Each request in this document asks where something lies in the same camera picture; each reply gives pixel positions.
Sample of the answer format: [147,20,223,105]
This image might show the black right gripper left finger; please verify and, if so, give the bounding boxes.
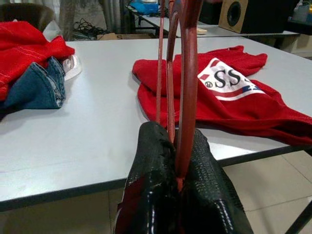
[114,121,181,234]

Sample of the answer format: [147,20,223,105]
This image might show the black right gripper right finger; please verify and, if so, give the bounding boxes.
[181,129,254,234]

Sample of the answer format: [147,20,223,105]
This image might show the red T-shirt white print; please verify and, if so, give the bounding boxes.
[132,45,312,147]

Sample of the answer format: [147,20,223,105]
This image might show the red plastic hanger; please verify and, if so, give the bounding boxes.
[156,0,198,193]

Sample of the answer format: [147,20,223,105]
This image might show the grey table black legs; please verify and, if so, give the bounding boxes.
[0,36,312,234]

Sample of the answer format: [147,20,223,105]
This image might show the cream white garment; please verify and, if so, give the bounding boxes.
[60,55,82,81]

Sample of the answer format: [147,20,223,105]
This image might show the blue denim jeans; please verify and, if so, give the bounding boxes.
[0,56,66,117]

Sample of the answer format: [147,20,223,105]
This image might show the brown cardboard box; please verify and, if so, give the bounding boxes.
[97,33,159,41]

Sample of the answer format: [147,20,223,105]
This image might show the long grey work table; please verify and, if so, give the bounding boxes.
[125,4,300,38]

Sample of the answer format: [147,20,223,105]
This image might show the wooden front black speaker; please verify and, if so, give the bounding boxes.
[218,0,302,35]

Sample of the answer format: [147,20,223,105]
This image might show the red garment white trim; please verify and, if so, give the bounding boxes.
[0,21,76,100]

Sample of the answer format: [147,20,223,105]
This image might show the sheer grey curtain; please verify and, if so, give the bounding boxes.
[52,0,127,41]

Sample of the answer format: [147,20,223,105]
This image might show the brown armchair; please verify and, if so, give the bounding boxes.
[0,3,58,27]

